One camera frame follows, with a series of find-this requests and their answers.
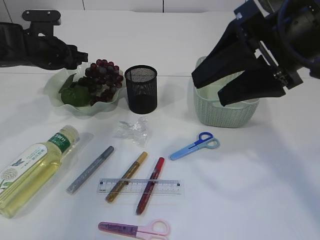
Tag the yellow tea bottle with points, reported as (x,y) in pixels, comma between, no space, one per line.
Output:
(32,169)

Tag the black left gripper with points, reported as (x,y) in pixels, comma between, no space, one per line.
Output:
(43,49)

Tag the clear plastic ruler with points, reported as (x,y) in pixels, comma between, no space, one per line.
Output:
(137,186)

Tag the pink scissors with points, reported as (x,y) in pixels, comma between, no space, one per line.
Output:
(142,232)

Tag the red glitter pen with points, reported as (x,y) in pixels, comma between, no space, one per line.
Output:
(149,187)

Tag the silver glitter pen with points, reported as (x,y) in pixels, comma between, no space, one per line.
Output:
(81,179)

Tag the gold glitter pen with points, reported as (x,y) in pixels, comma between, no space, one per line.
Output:
(127,175)

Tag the black mesh pen holder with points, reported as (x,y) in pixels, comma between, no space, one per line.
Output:
(141,85)

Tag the purple artificial grape bunch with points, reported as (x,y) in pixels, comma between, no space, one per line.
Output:
(100,82)

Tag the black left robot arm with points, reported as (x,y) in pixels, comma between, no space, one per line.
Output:
(12,46)

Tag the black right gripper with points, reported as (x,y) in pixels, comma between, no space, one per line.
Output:
(286,32)

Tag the green woven plastic basket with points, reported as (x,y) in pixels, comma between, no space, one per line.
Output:
(210,111)

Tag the clear plastic sheet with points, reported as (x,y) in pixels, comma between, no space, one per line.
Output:
(138,132)

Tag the blue scissors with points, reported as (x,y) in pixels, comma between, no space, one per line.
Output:
(205,140)

